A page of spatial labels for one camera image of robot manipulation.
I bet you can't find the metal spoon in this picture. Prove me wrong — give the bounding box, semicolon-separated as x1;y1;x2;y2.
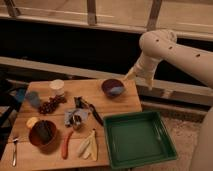
12;137;19;167

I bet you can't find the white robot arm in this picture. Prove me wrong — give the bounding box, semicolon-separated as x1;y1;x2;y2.
125;29;213;171

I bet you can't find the black chair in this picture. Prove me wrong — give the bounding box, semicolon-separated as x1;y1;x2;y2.
0;72;26;159

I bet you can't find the orange red bowl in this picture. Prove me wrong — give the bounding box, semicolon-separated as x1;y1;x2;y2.
28;120;57;149

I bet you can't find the yellow round fruit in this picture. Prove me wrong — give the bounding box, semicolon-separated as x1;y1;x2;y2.
26;117;39;129

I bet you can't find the black eraser block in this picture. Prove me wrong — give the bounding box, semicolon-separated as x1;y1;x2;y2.
35;121;52;143

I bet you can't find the dark purple bowl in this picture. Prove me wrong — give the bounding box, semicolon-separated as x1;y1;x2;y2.
101;79;125;98

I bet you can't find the blue grey sponge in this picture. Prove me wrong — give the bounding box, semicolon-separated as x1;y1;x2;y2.
25;91;41;108

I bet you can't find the green plastic tray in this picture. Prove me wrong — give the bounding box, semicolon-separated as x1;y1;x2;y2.
103;111;177;169

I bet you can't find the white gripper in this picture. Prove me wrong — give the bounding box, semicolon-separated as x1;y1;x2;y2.
124;53;158;90

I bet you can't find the black handled tool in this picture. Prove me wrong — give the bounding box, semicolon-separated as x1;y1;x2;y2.
74;97;103;125

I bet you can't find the white paper cup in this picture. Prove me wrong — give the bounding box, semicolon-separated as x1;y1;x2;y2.
49;79;64;96

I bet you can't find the dark grape bunch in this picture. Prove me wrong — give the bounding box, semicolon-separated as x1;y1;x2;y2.
38;95;67;114

